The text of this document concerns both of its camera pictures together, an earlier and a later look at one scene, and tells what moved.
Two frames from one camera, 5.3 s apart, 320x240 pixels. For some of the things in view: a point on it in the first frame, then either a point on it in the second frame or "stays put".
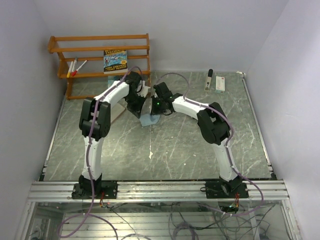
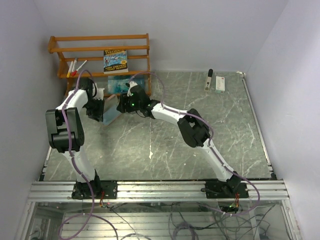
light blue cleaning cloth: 147,119 to 110,115
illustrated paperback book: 115,61 stays put
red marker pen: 74,73 stays put
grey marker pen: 74,64 stays put
